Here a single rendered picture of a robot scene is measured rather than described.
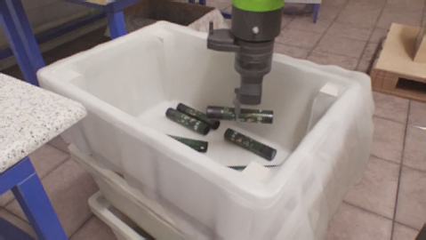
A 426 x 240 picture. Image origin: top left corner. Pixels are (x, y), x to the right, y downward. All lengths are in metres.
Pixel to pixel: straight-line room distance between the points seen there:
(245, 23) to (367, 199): 1.04
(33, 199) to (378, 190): 1.28
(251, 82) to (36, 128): 0.38
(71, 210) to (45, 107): 0.89
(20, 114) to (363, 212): 1.20
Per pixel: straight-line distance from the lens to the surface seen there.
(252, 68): 0.62
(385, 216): 1.43
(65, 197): 1.47
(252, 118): 0.71
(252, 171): 0.51
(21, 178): 0.53
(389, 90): 2.15
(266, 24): 0.58
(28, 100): 0.59
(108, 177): 0.83
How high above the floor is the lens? 1.03
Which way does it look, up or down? 37 degrees down
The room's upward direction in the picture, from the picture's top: straight up
